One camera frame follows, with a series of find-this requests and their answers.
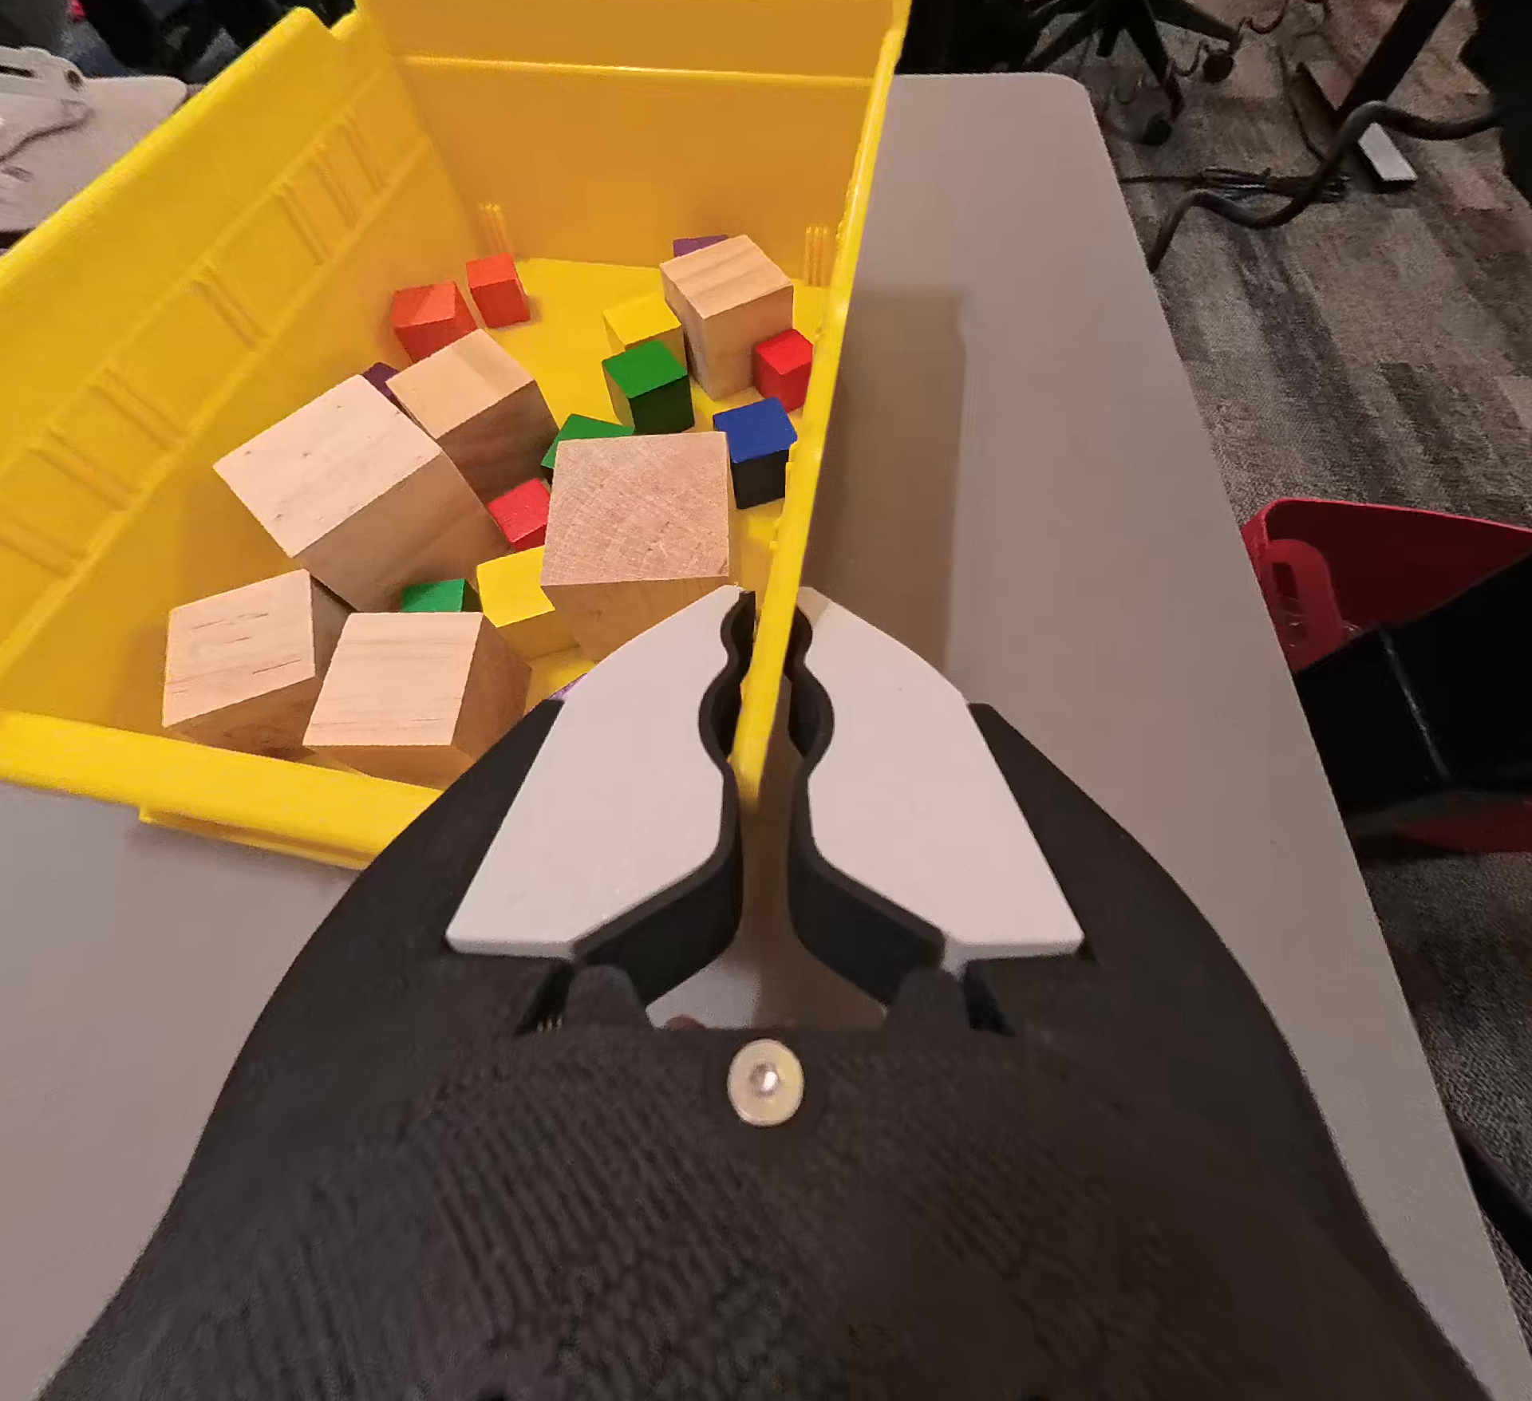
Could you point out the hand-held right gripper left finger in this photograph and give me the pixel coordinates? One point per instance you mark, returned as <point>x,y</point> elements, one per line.
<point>599,804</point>

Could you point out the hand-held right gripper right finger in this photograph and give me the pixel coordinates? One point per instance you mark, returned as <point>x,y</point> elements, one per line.
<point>934,815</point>

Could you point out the pile of plain wooden cubes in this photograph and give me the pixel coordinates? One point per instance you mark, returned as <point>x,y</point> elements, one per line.
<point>348,491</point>

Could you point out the pile of small coloured cubes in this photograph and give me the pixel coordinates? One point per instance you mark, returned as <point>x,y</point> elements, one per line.
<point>647,379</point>

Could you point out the yellow plastic bin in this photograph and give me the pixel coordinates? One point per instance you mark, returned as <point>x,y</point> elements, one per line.
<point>180,288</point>

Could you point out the red plastic bin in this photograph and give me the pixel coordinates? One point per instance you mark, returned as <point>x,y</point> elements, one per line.
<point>1376,551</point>

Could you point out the black table leg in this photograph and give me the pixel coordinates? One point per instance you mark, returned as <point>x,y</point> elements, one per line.
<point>1376,115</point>

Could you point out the grey side table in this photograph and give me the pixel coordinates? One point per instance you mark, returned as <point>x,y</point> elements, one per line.
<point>132,109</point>

